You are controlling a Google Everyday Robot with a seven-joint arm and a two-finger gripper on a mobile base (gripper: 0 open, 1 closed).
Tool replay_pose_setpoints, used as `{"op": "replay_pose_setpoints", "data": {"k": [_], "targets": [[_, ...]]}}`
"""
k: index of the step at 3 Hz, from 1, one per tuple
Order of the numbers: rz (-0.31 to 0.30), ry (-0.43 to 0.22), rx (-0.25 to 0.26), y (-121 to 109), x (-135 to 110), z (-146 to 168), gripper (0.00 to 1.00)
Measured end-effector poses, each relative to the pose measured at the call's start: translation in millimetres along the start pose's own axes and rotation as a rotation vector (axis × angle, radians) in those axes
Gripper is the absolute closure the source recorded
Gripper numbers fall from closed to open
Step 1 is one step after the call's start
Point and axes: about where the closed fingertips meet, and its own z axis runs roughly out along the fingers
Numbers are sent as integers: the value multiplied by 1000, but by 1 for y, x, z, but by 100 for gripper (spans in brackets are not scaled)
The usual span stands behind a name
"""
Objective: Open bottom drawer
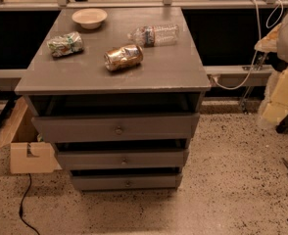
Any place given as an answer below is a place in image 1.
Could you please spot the grey top drawer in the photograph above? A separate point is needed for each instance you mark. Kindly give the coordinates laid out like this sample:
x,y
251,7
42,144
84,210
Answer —
x,y
116,128

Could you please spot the grey middle drawer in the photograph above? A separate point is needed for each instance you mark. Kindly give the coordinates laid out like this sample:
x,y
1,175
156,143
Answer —
x,y
122,159

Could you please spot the grey bottom drawer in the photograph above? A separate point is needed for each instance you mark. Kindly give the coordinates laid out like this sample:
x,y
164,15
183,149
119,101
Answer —
x,y
120,182

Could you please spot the grey metal rail frame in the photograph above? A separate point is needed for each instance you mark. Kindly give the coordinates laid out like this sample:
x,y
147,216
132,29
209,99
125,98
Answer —
x,y
238,74

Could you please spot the grey drawer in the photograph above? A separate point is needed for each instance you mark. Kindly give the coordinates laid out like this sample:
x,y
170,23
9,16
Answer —
x,y
122,159
120,182
116,128

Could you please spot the crushed green can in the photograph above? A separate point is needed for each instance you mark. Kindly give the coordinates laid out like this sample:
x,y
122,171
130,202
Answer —
x,y
66,44

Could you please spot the crushed gold can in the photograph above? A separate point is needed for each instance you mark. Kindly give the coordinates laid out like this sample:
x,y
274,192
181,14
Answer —
x,y
124,57

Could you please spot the white bowl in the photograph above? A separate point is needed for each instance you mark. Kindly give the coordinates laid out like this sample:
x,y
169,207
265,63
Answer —
x,y
89,18

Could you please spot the grey drawer cabinet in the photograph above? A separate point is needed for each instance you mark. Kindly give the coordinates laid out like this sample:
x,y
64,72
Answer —
x,y
128,104

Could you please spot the clear plastic water bottle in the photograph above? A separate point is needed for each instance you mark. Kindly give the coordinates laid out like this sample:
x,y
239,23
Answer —
x,y
155,35

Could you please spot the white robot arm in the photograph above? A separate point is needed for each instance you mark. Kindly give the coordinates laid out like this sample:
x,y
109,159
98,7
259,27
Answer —
x,y
274,108

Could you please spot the cardboard box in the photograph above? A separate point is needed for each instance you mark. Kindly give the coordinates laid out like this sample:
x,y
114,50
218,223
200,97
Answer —
x,y
28,154

